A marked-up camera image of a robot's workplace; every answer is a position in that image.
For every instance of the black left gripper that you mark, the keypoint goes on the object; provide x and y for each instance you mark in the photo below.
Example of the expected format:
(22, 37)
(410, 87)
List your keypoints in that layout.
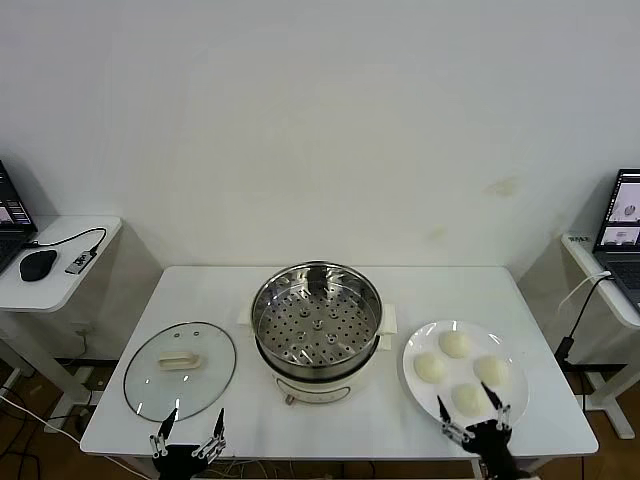
(177, 460)

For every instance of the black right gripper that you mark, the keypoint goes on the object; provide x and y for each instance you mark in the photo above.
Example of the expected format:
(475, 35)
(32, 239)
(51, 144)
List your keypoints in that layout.
(490, 447)

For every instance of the white steamed baozi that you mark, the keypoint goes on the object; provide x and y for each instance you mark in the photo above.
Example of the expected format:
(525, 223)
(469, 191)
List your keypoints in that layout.
(491, 369)
(429, 367)
(455, 344)
(467, 400)

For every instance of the round glass pot lid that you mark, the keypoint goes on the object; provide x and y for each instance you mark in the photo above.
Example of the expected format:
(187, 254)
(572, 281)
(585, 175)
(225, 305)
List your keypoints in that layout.
(150, 380)

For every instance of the stainless steel steamer basket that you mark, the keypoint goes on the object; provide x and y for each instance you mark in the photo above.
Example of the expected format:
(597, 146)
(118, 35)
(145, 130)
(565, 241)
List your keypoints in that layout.
(320, 325)

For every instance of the white round plate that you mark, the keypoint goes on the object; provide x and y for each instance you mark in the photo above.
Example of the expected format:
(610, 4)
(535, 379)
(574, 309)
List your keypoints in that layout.
(422, 392)

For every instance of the white electric cooker pot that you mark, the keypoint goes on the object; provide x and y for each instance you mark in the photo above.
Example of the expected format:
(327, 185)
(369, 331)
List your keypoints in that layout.
(320, 390)

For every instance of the white side table with mouse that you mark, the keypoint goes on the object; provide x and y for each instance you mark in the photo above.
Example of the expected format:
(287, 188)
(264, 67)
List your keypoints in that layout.
(75, 290)

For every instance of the grey usb hub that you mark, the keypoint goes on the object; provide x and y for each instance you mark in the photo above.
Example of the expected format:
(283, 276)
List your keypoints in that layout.
(80, 261)

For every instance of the black computer mouse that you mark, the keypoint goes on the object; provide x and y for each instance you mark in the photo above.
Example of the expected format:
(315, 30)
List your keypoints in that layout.
(36, 265)

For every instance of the black laptop beside mouse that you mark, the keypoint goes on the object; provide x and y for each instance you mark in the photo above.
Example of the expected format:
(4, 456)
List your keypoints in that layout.
(10, 220)

